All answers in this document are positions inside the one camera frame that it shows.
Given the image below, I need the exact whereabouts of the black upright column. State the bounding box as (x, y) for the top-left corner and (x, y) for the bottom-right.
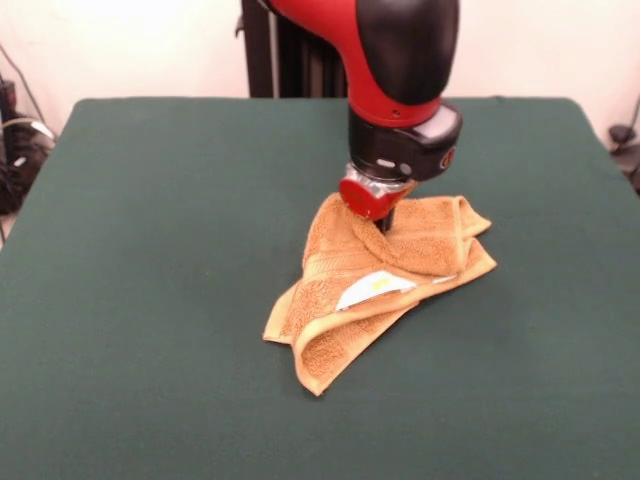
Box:
(234, 0), (351, 99)

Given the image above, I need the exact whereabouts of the black device with cable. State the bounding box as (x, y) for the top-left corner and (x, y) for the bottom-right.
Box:
(608, 124), (640, 196)

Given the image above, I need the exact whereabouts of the bundle of black cables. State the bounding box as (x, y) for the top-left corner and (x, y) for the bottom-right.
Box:
(0, 117), (57, 216)

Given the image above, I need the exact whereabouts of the dark green tablecloth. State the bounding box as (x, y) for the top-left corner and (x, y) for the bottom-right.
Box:
(0, 96), (640, 480)

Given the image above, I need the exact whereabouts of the black wall power strip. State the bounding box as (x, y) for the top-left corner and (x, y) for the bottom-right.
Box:
(0, 79), (19, 119)

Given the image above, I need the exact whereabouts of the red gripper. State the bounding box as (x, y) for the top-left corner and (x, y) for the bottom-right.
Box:
(338, 174), (416, 236)

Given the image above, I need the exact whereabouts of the tan terry towel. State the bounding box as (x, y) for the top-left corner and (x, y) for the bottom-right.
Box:
(263, 193), (497, 399)

